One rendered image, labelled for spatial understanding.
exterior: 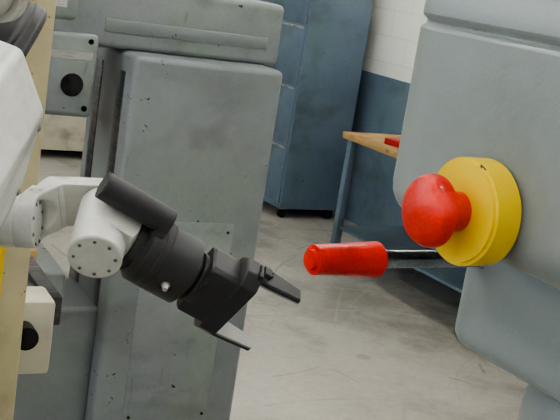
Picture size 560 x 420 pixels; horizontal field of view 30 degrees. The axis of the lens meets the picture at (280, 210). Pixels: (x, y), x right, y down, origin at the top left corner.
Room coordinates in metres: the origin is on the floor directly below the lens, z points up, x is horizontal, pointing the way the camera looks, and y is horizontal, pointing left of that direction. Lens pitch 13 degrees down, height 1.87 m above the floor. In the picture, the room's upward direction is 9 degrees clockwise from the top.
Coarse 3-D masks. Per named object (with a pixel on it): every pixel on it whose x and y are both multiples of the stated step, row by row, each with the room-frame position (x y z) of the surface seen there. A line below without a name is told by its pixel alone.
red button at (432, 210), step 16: (432, 176) 0.55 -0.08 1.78; (416, 192) 0.55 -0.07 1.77; (432, 192) 0.54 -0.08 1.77; (448, 192) 0.54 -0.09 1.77; (416, 208) 0.55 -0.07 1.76; (432, 208) 0.54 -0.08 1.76; (448, 208) 0.53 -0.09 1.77; (464, 208) 0.55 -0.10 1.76; (416, 224) 0.54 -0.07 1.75; (432, 224) 0.54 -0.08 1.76; (448, 224) 0.53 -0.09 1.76; (464, 224) 0.55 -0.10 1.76; (416, 240) 0.55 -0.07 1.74; (432, 240) 0.54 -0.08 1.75
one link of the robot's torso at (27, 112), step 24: (0, 48) 0.97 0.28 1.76; (0, 72) 0.93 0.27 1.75; (24, 72) 0.97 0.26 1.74; (0, 96) 0.91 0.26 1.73; (24, 96) 0.95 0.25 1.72; (0, 120) 0.89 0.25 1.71; (24, 120) 0.93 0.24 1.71; (0, 144) 0.87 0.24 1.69; (24, 144) 0.91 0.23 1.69; (0, 168) 0.85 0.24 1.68; (24, 168) 0.99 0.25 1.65; (0, 192) 0.85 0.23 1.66; (0, 216) 0.92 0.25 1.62
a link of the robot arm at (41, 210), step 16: (32, 192) 1.22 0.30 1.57; (48, 192) 1.23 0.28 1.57; (64, 192) 1.24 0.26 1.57; (80, 192) 1.24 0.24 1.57; (16, 208) 1.19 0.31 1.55; (32, 208) 1.20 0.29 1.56; (48, 208) 1.25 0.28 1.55; (64, 208) 1.25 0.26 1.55; (16, 224) 1.19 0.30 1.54; (32, 224) 1.19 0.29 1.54; (48, 224) 1.25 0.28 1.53; (64, 224) 1.26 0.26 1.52; (16, 240) 1.19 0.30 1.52; (32, 240) 1.19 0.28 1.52
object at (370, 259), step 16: (304, 256) 0.64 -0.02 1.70; (320, 256) 0.63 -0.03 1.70; (336, 256) 0.63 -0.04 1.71; (352, 256) 0.64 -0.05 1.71; (368, 256) 0.65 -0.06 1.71; (384, 256) 0.65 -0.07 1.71; (400, 256) 0.66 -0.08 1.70; (416, 256) 0.67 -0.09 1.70; (432, 256) 0.68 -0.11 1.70; (320, 272) 0.63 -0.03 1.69; (336, 272) 0.64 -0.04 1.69; (352, 272) 0.64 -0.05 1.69; (368, 272) 0.65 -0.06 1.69
